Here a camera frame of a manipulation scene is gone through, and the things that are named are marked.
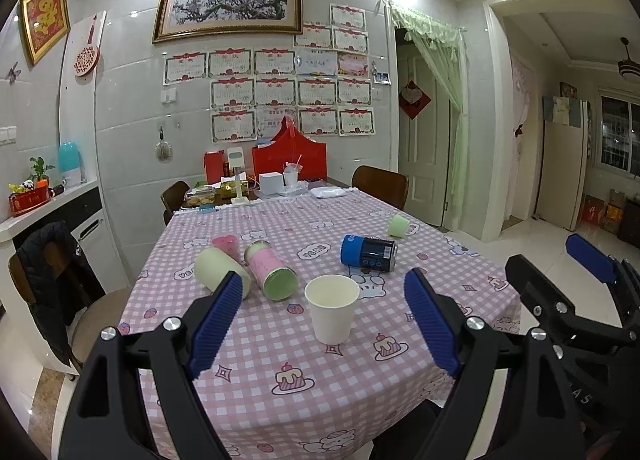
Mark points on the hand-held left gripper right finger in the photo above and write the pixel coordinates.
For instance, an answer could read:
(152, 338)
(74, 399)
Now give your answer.
(431, 320)

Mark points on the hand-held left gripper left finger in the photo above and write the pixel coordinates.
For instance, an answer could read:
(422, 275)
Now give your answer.
(216, 325)

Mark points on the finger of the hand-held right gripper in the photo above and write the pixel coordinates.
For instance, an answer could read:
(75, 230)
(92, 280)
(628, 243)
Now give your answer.
(545, 297)
(592, 256)

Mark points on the white paper cup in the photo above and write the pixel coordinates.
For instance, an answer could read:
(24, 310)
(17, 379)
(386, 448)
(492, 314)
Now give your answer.
(331, 310)

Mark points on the pale green cup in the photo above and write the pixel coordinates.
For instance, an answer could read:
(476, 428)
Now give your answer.
(216, 267)

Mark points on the pink cup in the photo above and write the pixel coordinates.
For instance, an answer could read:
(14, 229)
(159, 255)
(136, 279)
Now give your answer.
(225, 245)

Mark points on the plastic cup with straws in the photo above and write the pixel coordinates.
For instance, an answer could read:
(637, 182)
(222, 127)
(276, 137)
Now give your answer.
(291, 178)

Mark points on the stack of cardboard boxes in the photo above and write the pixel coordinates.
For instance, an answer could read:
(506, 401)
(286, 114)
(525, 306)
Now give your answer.
(600, 215)

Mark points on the pink checkered tablecloth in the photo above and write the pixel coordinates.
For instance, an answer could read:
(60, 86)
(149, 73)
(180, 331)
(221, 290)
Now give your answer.
(280, 335)

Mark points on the pink and green canister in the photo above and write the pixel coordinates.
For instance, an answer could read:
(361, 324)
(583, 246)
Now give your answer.
(267, 267)

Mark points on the white folded board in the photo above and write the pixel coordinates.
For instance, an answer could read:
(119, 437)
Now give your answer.
(562, 175)

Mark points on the blue can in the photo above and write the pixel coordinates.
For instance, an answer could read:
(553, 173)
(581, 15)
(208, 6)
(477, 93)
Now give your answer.
(367, 254)

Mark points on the small green mug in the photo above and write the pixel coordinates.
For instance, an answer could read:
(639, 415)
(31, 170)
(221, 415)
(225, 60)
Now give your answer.
(400, 226)

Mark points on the chair with round seat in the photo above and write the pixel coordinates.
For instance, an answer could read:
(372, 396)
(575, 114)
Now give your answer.
(95, 315)

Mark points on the barred window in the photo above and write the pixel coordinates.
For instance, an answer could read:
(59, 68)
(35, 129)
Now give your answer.
(620, 133)

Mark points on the snack tray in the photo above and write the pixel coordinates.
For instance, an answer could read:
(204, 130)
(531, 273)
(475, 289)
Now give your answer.
(199, 197)

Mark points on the brown wooden chair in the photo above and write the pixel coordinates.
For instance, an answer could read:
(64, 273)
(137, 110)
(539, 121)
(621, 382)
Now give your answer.
(380, 185)
(174, 197)

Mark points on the pink sheer curtain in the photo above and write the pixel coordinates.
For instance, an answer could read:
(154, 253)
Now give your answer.
(521, 140)

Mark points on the gold box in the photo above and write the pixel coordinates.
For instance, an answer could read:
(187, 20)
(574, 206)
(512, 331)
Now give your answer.
(234, 187)

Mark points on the white box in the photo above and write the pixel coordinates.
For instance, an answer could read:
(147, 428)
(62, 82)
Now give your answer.
(271, 185)

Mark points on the white counter cabinet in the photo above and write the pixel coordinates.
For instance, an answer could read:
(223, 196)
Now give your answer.
(95, 235)

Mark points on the white door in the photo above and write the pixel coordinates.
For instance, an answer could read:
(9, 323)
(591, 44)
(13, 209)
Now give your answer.
(425, 165)

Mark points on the small red box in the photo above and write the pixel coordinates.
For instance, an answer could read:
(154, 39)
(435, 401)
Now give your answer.
(213, 168)

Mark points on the white desk lamp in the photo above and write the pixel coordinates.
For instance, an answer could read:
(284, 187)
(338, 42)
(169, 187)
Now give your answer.
(236, 165)

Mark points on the white plastic bag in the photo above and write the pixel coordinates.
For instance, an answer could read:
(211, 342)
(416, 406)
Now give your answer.
(328, 192)

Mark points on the black jacket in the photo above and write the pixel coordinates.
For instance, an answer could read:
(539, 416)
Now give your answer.
(50, 280)

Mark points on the hanging brush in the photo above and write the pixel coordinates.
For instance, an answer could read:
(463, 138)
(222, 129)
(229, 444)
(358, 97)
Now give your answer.
(163, 149)

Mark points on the large red gift box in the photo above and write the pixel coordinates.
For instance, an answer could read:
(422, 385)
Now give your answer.
(295, 155)

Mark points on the ceiling fan lamp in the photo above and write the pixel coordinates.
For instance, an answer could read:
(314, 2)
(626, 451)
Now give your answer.
(629, 66)

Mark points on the green sheer curtain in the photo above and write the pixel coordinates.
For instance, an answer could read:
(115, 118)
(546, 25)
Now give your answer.
(457, 90)

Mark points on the blue and white humidifier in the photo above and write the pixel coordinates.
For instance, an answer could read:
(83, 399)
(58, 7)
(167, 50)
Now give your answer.
(70, 163)

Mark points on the red diamond door decoration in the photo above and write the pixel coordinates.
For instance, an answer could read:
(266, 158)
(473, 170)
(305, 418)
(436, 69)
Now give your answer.
(415, 100)

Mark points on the red basket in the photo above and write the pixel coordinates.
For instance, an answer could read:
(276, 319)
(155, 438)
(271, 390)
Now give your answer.
(27, 202)

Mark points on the potted green plant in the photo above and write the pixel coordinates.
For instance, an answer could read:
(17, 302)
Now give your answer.
(40, 171)

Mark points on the framed blossom painting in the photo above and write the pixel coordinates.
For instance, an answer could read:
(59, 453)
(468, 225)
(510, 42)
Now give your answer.
(228, 3)

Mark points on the red and gold framed picture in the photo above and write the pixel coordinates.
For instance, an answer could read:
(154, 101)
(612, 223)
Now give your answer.
(44, 18)

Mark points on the white wall switch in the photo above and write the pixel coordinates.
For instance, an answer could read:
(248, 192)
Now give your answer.
(169, 96)

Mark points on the wall of award certificates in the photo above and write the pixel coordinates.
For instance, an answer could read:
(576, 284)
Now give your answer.
(280, 90)

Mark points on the small wall photo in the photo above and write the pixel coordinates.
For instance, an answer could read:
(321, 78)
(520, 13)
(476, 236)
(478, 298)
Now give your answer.
(381, 78)

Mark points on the white wall socket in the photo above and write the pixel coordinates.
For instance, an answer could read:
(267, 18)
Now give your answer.
(7, 135)

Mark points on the round pink wall ornament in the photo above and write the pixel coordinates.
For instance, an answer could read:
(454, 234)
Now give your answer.
(87, 60)

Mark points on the butterfly wall hook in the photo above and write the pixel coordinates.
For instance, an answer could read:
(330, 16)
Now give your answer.
(13, 72)

